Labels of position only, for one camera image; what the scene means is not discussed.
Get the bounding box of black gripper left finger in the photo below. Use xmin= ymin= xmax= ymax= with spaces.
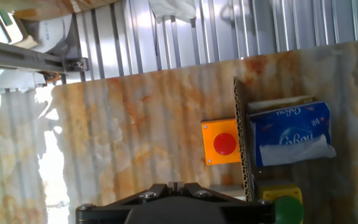
xmin=75 ymin=182 xmax=177 ymax=224

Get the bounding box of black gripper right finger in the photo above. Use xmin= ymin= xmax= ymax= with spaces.
xmin=175 ymin=182 xmax=276 ymax=224

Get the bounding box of yellow box green button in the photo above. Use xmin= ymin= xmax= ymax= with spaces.
xmin=255 ymin=182 xmax=305 ymax=224

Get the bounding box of orange box red button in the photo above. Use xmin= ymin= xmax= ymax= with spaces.
xmin=201 ymin=118 xmax=242 ymax=166

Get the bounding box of marble pattern mat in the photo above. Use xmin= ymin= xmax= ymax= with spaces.
xmin=0 ymin=37 xmax=358 ymax=224

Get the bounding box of blue tissue pack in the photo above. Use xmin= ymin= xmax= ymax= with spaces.
xmin=246 ymin=95 xmax=337 ymax=168

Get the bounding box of white plastic container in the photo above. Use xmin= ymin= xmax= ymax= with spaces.
xmin=26 ymin=14 xmax=74 ymax=54

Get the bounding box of white crumpled cloth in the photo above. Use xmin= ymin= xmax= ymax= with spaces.
xmin=149 ymin=0 xmax=197 ymax=24

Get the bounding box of brown cardboard wall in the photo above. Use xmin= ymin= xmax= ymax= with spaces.
xmin=233 ymin=77 xmax=256 ymax=202

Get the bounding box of aluminium frame bar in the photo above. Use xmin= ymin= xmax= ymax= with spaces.
xmin=0 ymin=37 xmax=90 ymax=75

